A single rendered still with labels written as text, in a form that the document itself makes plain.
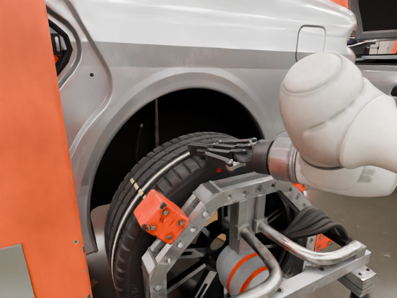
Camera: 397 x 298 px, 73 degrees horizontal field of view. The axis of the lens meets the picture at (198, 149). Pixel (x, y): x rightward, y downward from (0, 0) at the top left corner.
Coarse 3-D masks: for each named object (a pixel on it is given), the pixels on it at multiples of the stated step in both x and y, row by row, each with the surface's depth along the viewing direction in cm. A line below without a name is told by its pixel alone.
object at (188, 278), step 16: (224, 208) 79; (272, 208) 89; (288, 208) 87; (224, 224) 79; (272, 224) 97; (288, 224) 90; (208, 240) 78; (192, 256) 77; (208, 256) 85; (176, 272) 103; (192, 272) 78; (208, 272) 82; (176, 288) 94; (192, 288) 97; (208, 288) 98; (224, 288) 87
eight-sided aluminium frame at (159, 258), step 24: (216, 192) 61; (240, 192) 64; (264, 192) 68; (288, 192) 72; (192, 216) 60; (192, 240) 61; (312, 240) 84; (144, 264) 61; (168, 264) 60; (288, 264) 91; (144, 288) 66
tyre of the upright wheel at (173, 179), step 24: (168, 144) 82; (144, 168) 77; (168, 168) 70; (192, 168) 66; (216, 168) 69; (240, 168) 73; (120, 192) 79; (144, 192) 68; (168, 192) 64; (192, 192) 68; (120, 216) 72; (120, 240) 67; (144, 240) 65; (120, 264) 65; (120, 288) 66
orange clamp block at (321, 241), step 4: (316, 236) 84; (320, 236) 85; (324, 236) 86; (316, 240) 85; (320, 240) 86; (324, 240) 87; (328, 240) 88; (316, 244) 85; (320, 244) 87; (324, 244) 88; (328, 244) 89; (316, 248) 86; (320, 248) 87
